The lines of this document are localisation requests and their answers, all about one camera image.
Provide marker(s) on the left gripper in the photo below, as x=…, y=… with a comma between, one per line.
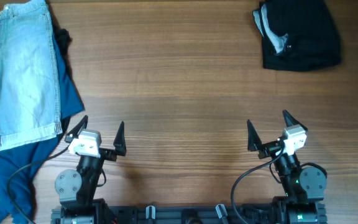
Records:
x=120, y=145

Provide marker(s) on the folded black clothes pile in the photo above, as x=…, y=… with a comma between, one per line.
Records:
x=297, y=35

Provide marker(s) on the light blue denim shorts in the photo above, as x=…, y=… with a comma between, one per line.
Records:
x=30, y=106

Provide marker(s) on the black garment under shirt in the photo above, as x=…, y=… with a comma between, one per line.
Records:
x=63, y=39

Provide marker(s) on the white rail clip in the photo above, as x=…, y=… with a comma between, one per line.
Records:
x=222, y=213
x=150, y=212

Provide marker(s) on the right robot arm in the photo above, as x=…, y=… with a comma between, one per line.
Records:
x=303, y=184

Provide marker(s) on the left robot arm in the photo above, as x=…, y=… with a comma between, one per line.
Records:
x=76, y=187

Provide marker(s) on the right white rail clip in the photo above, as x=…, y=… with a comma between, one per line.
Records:
x=222, y=213

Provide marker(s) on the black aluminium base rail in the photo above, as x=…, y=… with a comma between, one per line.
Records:
x=185, y=214

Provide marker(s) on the dark blue polo shirt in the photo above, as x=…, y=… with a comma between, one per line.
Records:
x=20, y=190

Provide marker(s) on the left white rail clip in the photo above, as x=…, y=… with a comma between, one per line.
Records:
x=150, y=212

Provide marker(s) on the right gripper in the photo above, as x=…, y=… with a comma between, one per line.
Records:
x=253, y=144

